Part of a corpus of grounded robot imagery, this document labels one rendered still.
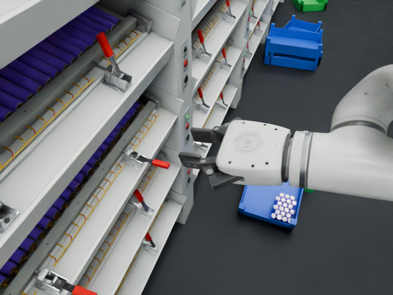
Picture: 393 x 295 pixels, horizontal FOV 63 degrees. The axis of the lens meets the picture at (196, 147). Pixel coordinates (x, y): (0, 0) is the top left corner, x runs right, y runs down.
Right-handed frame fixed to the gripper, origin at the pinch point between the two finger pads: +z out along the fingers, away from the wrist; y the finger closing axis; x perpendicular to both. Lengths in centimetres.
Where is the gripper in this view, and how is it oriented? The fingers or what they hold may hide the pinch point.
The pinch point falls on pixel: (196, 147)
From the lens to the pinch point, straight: 54.8
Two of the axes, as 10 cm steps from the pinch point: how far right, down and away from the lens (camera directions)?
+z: -9.1, -1.0, 4.0
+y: -3.3, 7.6, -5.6
